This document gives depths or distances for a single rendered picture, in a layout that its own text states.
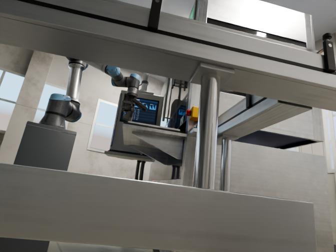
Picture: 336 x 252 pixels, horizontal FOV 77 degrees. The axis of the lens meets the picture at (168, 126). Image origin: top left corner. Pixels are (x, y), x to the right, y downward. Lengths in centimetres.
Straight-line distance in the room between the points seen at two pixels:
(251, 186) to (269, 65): 98
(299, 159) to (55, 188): 151
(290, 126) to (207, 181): 128
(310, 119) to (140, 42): 152
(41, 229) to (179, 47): 45
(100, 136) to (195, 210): 398
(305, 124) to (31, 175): 166
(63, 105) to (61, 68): 320
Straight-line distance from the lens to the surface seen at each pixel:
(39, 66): 437
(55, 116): 140
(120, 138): 230
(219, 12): 188
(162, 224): 44
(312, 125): 183
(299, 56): 67
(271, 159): 155
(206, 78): 55
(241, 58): 57
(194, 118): 127
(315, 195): 173
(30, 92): 420
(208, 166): 48
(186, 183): 128
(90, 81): 462
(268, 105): 80
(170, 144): 138
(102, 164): 436
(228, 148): 115
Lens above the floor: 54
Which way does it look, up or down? 16 degrees up
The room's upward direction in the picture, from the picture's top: 7 degrees clockwise
